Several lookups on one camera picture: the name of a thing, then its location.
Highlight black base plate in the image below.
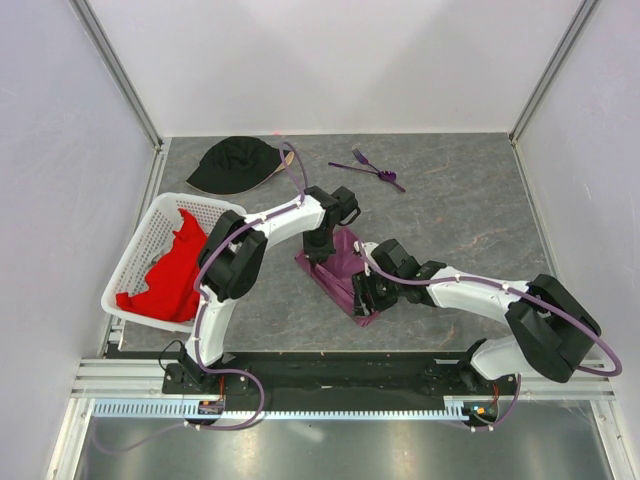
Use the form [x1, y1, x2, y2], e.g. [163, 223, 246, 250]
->
[162, 352, 516, 410]

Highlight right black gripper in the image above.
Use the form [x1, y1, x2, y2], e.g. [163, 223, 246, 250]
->
[350, 265, 401, 317]

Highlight left aluminium frame post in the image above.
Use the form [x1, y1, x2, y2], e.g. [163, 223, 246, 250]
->
[68, 0, 166, 150]

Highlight red cloth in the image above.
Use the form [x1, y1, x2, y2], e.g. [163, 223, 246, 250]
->
[115, 208, 207, 323]

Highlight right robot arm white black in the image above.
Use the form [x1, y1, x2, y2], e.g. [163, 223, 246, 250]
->
[353, 239, 601, 394]

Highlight purple spoon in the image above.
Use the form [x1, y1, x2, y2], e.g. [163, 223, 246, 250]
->
[328, 160, 406, 194]

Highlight black bucket hat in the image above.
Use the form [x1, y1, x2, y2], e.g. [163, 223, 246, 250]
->
[186, 136, 285, 195]

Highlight right aluminium frame post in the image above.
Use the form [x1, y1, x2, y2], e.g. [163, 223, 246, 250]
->
[508, 0, 601, 146]

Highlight purple cloth napkin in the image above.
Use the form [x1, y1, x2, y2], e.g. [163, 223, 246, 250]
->
[295, 227, 378, 327]

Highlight blue cable duct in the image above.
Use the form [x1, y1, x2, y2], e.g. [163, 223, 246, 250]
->
[92, 398, 490, 422]

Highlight aluminium frame post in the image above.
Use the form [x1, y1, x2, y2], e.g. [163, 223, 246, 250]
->
[508, 0, 601, 146]
[68, 0, 166, 150]

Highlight purple fork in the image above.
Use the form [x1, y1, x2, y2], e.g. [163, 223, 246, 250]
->
[352, 148, 383, 177]

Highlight white plastic basket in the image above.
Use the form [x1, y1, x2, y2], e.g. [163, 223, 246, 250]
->
[101, 193, 246, 333]

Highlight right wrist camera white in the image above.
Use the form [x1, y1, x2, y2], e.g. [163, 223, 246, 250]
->
[354, 240, 379, 276]

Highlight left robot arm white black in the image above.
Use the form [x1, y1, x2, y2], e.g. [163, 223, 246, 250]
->
[184, 186, 360, 393]

